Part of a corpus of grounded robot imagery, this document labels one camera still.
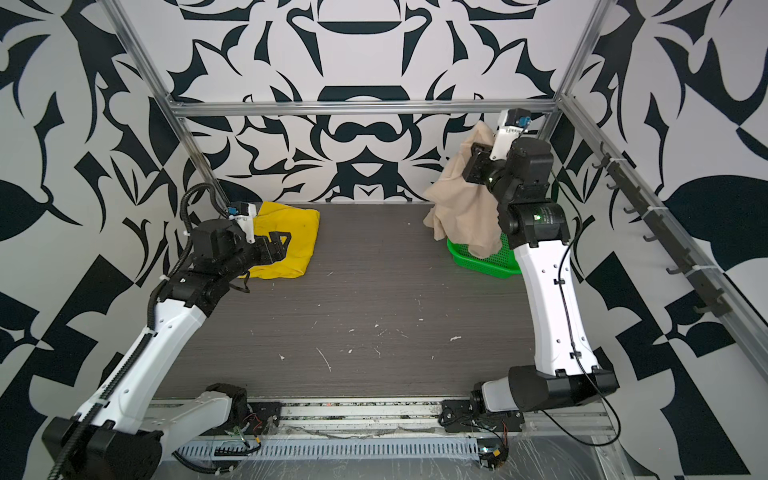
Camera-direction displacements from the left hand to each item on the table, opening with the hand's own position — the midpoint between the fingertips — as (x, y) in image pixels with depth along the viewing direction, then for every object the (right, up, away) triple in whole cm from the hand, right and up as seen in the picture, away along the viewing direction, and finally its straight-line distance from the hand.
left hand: (277, 230), depth 74 cm
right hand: (+45, +18, -12) cm, 50 cm away
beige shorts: (+45, +5, +2) cm, 46 cm away
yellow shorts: (-3, +2, +36) cm, 36 cm away
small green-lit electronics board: (+51, -52, -3) cm, 73 cm away
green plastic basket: (+65, -11, +28) cm, 72 cm away
